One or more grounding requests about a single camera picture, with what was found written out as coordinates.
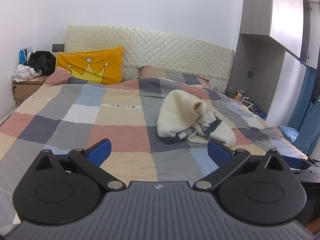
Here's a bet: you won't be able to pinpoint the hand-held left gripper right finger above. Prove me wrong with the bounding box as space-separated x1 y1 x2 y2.
192 139 288 190

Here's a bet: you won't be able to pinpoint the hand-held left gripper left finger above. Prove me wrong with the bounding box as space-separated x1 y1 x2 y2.
34 139 125 190

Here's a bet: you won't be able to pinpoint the cream sweater with blue stripes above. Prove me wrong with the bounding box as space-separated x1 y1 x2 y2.
156 89 236 147

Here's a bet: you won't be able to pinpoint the white crumpled clothes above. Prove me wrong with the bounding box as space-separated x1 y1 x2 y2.
12 64 43 82

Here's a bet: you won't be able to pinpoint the checked patchwork quilt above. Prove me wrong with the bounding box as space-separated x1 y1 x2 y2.
0 67 308 230

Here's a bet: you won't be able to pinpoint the cluster of small bottles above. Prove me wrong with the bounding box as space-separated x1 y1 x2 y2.
234 88 248 101

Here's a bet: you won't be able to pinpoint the blue curtain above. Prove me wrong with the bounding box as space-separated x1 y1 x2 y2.
287 65 320 158

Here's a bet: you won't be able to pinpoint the yellow crown pillow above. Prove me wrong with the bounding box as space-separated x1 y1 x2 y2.
55 45 125 85

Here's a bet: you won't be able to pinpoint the checked pillow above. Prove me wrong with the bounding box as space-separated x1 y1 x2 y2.
139 66 211 86

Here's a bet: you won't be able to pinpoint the wooden nightstand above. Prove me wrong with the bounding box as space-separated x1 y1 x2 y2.
12 75 50 107

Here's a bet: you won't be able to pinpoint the black bag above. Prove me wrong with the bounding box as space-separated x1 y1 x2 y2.
27 51 57 76

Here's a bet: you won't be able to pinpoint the cream quilted headboard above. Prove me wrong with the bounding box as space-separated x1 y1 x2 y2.
64 25 235 90

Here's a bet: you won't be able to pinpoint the blue packet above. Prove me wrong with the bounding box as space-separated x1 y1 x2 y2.
18 47 33 65

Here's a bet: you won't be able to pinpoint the grey wardrobe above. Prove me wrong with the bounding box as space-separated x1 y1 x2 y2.
228 0 320 121

